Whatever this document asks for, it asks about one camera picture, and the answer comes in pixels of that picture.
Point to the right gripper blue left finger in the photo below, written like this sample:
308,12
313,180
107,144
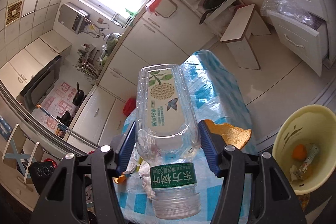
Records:
125,148

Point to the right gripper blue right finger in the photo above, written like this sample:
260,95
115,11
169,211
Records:
209,149

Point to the white tissue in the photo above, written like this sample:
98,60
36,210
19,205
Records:
143,170

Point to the orange peel front piece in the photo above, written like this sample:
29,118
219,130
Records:
232,135

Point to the orange peel piece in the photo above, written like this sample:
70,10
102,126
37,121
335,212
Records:
120,179
232,135

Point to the clear plastic bottle green label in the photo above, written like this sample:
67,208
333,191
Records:
168,139

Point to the yellow trash bucket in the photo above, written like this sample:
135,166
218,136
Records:
311,124

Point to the white lower kitchen cabinets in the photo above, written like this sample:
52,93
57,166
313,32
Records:
283,84

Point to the blue checkered tablecloth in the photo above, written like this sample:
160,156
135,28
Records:
215,95

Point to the red waste basket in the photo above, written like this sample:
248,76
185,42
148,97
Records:
129,106

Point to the black wok on stove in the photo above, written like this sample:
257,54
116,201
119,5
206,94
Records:
79,96

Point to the utensil rack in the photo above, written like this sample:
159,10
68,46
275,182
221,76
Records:
89,61

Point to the white blue shelf rack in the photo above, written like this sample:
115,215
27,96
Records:
14,156

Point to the range hood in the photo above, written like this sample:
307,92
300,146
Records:
40,85

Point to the white step stool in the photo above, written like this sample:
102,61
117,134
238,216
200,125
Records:
246,22

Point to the grey water heater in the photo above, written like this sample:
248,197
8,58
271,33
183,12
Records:
72,17

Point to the open white bottom drawer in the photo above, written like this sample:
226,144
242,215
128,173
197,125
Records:
310,43

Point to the red bag on cabinet hook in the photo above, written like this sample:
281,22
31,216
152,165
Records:
163,8

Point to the black frying pan on rack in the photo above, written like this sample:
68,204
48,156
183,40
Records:
210,6

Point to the clear plastic bag in drawer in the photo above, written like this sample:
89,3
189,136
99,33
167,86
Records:
292,10

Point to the broom handle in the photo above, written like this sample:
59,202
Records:
68,130

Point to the upper wall cabinets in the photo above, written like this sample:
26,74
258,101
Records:
21,69

